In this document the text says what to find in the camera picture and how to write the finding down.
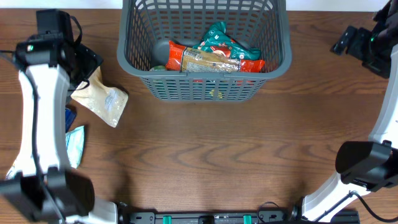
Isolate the green Nescafe coffee bag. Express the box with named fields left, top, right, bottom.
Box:
left=193, top=22, right=261, bottom=60

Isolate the green lid jar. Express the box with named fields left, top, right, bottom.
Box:
left=150, top=65, right=167, bottom=72

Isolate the light teal wipes packet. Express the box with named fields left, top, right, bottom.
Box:
left=6, top=126, right=85, bottom=179

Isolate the blue green tissue pack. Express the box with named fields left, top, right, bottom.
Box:
left=65, top=108, right=76, bottom=133

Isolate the red yellow pasta packet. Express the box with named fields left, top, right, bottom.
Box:
left=165, top=40, right=266, bottom=73

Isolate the grey plastic lattice basket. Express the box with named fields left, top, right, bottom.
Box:
left=117, top=0, right=292, bottom=101

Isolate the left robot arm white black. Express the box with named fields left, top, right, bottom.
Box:
left=1, top=9, right=119, bottom=223

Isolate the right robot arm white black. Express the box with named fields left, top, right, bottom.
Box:
left=286, top=0, right=397, bottom=223

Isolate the beige foil pouch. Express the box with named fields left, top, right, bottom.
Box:
left=71, top=67, right=128, bottom=128

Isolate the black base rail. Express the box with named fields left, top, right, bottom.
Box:
left=118, top=202, right=361, bottom=224

